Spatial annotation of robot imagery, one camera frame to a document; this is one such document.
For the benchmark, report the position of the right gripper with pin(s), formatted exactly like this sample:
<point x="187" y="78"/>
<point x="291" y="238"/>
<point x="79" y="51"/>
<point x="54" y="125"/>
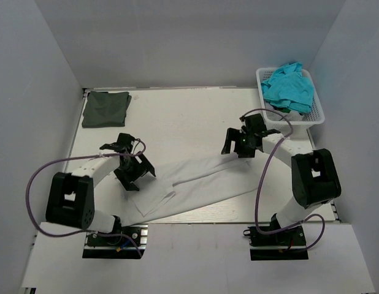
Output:
<point x="232" y="135"/>

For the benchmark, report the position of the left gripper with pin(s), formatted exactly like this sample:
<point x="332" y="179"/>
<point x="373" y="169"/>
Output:
<point x="145" y="166"/>

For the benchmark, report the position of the white t-shirt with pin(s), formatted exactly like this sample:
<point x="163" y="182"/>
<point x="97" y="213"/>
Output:
<point x="187" y="185"/>

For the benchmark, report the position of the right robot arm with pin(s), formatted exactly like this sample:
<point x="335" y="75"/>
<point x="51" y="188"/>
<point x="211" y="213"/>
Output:
<point x="314" y="178"/>

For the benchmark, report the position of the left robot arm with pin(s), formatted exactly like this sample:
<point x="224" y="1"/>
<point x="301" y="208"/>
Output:
<point x="71" y="198"/>

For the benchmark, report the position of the grey garment in basket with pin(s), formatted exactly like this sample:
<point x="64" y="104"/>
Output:
<point x="277" y="115"/>

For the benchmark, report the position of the green garment in basket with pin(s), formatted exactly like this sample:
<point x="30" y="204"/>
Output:
<point x="282" y="109"/>

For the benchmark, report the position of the folded dark green t-shirt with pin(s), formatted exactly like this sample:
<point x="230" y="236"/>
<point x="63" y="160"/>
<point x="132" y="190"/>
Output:
<point x="104" y="109"/>

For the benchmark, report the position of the turquoise t-shirt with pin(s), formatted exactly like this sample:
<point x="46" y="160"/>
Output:
<point x="287" y="87"/>

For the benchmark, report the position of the white plastic basket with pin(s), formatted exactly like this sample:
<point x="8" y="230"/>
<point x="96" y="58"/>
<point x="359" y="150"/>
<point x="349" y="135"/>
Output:
<point x="315" y="117"/>

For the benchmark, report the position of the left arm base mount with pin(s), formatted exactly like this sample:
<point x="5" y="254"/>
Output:
<point x="130" y="244"/>

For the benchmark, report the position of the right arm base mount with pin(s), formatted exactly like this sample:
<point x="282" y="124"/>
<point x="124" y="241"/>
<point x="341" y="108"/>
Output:
<point x="287" y="245"/>

